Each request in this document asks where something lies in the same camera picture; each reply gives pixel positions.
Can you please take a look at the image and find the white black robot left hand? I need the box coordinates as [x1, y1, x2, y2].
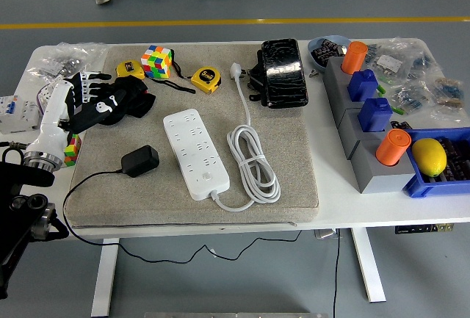
[24, 71, 128, 157]

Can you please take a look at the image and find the black plug adapter with cord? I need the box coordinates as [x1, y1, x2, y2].
[62, 144, 304, 264]

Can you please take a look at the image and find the white power strip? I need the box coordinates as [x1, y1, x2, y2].
[162, 108, 231, 200]

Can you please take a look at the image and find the white circuit breaker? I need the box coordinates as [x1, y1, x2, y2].
[0, 94, 40, 135]

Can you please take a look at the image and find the small colourful puzzle cube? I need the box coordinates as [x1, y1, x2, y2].
[64, 133, 82, 167]

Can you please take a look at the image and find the clear bag of metal parts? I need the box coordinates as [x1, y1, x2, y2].
[36, 41, 108, 76]

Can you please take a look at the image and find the black cloth pouch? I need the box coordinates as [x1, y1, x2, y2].
[98, 76, 156, 126]

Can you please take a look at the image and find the yellow tape measure plain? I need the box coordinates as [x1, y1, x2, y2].
[115, 59, 147, 79]

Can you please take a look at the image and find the large colourful puzzle cube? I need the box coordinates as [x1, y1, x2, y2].
[140, 44, 173, 79]

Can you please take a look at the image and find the grey-brown mat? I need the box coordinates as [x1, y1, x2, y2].
[68, 43, 319, 229]

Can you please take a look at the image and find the yellow tape measure 5m print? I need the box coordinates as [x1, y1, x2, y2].
[190, 66, 223, 94]

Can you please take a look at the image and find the white table leg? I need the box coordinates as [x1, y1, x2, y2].
[90, 237, 120, 318]
[350, 228, 387, 303]

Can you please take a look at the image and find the glossy black case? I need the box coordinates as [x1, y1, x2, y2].
[260, 37, 309, 109]

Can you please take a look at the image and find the black capacitors heap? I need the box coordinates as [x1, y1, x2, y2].
[427, 137, 470, 184]
[311, 38, 348, 68]

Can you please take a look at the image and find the grey peg holder block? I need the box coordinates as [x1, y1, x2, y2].
[336, 106, 390, 159]
[350, 137, 418, 195]
[322, 56, 368, 112]

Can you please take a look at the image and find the light blue bowl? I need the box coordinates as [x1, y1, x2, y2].
[307, 35, 352, 73]

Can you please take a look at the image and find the orange cylinder peg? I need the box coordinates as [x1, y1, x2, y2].
[375, 129, 411, 167]
[341, 40, 369, 75]

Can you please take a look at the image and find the blue block peg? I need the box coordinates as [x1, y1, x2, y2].
[358, 96, 393, 132]
[347, 68, 379, 102]

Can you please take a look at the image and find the clear bag with white label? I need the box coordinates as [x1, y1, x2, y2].
[366, 40, 434, 80]

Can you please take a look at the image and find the clear bag of blue resistors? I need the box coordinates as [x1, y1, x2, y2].
[388, 79, 434, 113]

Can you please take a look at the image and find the blue plastic bin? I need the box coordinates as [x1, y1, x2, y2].
[402, 126, 470, 199]

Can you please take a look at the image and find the yellow lemon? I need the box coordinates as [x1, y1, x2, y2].
[411, 137, 448, 178]

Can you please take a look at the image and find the black table control panel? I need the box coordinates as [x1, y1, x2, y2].
[394, 223, 455, 235]

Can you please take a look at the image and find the clear bag of striped resistors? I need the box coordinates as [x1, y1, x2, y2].
[429, 75, 466, 120]

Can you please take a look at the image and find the white wall socket panel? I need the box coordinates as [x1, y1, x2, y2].
[37, 82, 56, 112]

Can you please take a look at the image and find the black tape measure strap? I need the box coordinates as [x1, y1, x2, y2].
[170, 48, 189, 80]
[148, 77, 197, 94]

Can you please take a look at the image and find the white power cord with plug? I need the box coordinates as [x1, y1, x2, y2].
[209, 61, 283, 212]

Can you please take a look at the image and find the metal bracket under table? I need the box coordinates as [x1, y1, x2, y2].
[314, 228, 343, 240]

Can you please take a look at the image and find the thin black hanging cable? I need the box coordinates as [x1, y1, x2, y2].
[332, 228, 341, 318]

